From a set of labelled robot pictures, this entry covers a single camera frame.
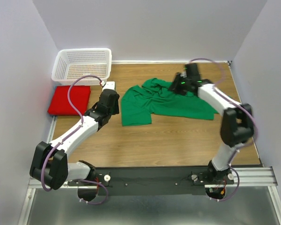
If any aluminium frame rail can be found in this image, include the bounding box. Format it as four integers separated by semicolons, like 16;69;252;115
19;115;281;225

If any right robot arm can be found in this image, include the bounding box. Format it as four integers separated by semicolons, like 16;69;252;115
169;63;254;184

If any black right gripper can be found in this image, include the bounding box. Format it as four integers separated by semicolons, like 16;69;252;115
167;72;191;97

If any folded red t shirt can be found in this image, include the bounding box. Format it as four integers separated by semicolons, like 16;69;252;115
47;85;92;116

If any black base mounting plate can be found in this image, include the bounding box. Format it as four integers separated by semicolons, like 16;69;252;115
67;165;235;196

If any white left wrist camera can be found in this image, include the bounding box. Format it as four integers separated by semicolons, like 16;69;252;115
102;81;116;91

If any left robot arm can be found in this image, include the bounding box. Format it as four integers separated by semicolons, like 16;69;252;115
30;89;119;190

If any white plastic perforated basket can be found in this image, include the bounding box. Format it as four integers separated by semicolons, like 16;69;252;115
52;48;112;86

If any green t shirt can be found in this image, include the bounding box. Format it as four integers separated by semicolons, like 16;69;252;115
121;78;217;127

